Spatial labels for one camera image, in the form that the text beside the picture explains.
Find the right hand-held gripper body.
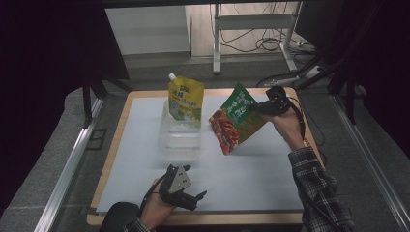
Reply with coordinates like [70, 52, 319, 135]
[262, 85, 293, 117]

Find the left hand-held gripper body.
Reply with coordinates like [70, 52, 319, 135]
[159, 163, 195, 207]

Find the red and green food packet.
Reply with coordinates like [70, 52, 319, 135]
[208, 82, 269, 157]

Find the clear plastic container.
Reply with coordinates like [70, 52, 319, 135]
[157, 98, 203, 160]

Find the yellow and green spout pouch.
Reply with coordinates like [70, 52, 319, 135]
[167, 72, 205, 130]

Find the person's right hand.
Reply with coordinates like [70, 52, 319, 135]
[262, 107, 308, 151]

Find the person's left hand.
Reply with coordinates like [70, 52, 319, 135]
[139, 178, 177, 230]

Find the white power strip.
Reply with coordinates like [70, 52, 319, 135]
[301, 64, 324, 82]

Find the black metal stand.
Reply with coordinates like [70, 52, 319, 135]
[80, 72, 133, 129]
[327, 57, 369, 126]

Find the dark curtain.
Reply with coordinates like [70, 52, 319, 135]
[322, 0, 410, 160]
[0, 0, 131, 217]

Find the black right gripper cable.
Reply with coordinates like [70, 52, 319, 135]
[286, 96, 308, 143]

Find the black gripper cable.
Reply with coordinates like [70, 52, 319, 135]
[286, 96, 308, 143]
[138, 179, 166, 218]

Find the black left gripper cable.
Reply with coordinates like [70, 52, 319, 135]
[138, 179, 166, 218]

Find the thin black cable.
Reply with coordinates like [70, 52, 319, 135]
[301, 96, 327, 167]

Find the bundle of black floor cables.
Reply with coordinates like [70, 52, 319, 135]
[209, 3, 318, 55]

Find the white metal desk frame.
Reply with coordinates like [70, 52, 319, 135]
[211, 0, 304, 75]

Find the aluminium rail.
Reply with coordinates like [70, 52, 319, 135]
[332, 93, 410, 232]
[33, 96, 105, 232]

